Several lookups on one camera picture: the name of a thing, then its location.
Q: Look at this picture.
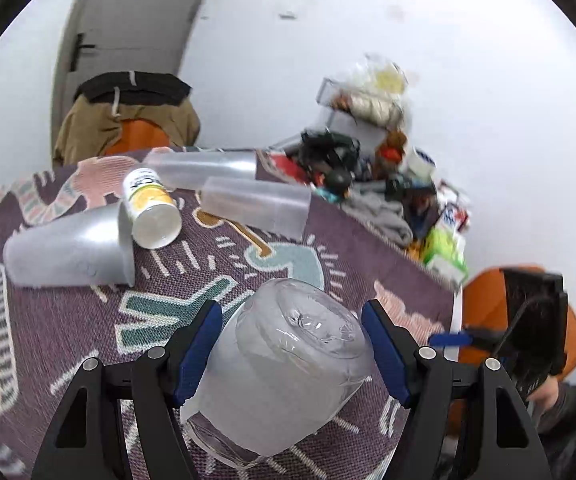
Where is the white paper cup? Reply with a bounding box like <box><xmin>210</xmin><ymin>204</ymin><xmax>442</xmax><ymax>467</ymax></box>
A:
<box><xmin>404</xmin><ymin>146</ymin><xmax>438</xmax><ymax>182</ymax></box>

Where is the red packet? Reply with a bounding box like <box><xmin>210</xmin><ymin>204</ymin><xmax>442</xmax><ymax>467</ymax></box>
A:
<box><xmin>267</xmin><ymin>152</ymin><xmax>310</xmax><ymax>187</ymax></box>

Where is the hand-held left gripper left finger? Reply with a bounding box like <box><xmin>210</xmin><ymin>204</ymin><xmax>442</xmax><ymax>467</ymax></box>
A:
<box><xmin>31</xmin><ymin>299</ymin><xmax>224</xmax><ymax>480</ymax></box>

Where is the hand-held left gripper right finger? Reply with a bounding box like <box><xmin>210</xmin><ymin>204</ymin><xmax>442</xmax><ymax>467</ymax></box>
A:
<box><xmin>360</xmin><ymin>300</ymin><xmax>554</xmax><ymax>480</ymax></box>

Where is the person's right hand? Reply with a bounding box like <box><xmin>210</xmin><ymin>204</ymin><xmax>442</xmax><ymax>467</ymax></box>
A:
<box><xmin>527</xmin><ymin>379</ymin><xmax>562</xmax><ymax>417</ymax></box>

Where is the purple patterned tablecloth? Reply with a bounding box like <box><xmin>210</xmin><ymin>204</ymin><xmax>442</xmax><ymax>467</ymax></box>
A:
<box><xmin>0</xmin><ymin>147</ymin><xmax>456</xmax><ymax>480</ymax></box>

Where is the tall frosted plastic cup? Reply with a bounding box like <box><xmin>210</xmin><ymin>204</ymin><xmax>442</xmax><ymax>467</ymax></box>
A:
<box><xmin>140</xmin><ymin>150</ymin><xmax>259</xmax><ymax>192</ymax></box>

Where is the black headset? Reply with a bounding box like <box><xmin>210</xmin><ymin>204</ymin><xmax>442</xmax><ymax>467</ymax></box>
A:
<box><xmin>298</xmin><ymin>130</ymin><xmax>363</xmax><ymax>182</ymax></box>

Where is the clear glass cup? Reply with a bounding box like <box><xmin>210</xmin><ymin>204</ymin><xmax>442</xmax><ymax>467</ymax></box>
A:
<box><xmin>180</xmin><ymin>277</ymin><xmax>374</xmax><ymax>471</ymax></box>

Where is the clear plastic box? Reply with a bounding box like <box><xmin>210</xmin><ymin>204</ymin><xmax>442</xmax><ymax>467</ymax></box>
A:
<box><xmin>317</xmin><ymin>77</ymin><xmax>366</xmax><ymax>132</ymax></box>

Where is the brown toy figure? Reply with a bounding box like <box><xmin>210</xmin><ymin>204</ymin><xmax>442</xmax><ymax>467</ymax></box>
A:
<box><xmin>374</xmin><ymin>130</ymin><xmax>410</xmax><ymax>172</ymax></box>

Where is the black door handle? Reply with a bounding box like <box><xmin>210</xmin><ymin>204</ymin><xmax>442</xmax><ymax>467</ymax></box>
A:
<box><xmin>72</xmin><ymin>32</ymin><xmax>97</xmax><ymax>74</ymax></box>

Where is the orange chair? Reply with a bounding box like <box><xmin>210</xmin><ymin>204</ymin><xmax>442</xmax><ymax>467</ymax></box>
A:
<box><xmin>455</xmin><ymin>265</ymin><xmax>576</xmax><ymax>391</ymax></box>
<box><xmin>103</xmin><ymin>119</ymin><xmax>170</xmax><ymax>157</ymax></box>

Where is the grey door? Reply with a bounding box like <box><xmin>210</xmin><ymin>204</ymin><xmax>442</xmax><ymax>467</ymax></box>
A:
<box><xmin>49</xmin><ymin>0</ymin><xmax>219</xmax><ymax>161</ymax></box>

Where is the clear plastic bag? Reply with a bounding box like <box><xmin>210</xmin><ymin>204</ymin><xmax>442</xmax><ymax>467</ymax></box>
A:
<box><xmin>345</xmin><ymin>52</ymin><xmax>415</xmax><ymax>132</ymax></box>

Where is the black cloth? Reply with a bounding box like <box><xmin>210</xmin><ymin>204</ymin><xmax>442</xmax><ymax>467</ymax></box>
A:
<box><xmin>78</xmin><ymin>72</ymin><xmax>193</xmax><ymax>107</ymax></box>

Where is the grey cloth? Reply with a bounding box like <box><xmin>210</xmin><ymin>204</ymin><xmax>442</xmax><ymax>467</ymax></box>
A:
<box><xmin>340</xmin><ymin>180</ymin><xmax>415</xmax><ymax>250</ymax></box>

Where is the short frosted plastic cup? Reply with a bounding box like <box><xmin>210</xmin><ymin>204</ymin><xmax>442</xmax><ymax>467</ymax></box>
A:
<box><xmin>199</xmin><ymin>176</ymin><xmax>313</xmax><ymax>240</ymax></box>

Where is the wide frosted plastic cup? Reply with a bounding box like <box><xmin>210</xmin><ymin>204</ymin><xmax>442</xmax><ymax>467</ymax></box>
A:
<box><xmin>3</xmin><ymin>202</ymin><xmax>136</xmax><ymax>288</ymax></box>

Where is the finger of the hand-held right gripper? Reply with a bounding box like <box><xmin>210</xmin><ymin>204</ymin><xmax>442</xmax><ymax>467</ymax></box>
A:
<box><xmin>428</xmin><ymin>328</ymin><xmax>507</xmax><ymax>354</ymax></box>

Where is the blue white carton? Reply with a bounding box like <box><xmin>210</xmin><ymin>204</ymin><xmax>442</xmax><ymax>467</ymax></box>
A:
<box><xmin>435</xmin><ymin>202</ymin><xmax>472</xmax><ymax>234</ymax></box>

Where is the green packet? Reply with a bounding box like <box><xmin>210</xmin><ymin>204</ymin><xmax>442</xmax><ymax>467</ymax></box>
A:
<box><xmin>420</xmin><ymin>224</ymin><xmax>470</xmax><ymax>287</ymax></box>

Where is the yellow label bottle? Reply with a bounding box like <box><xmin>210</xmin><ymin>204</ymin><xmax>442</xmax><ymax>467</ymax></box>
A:
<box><xmin>122</xmin><ymin>166</ymin><xmax>183</xmax><ymax>250</ymax></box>

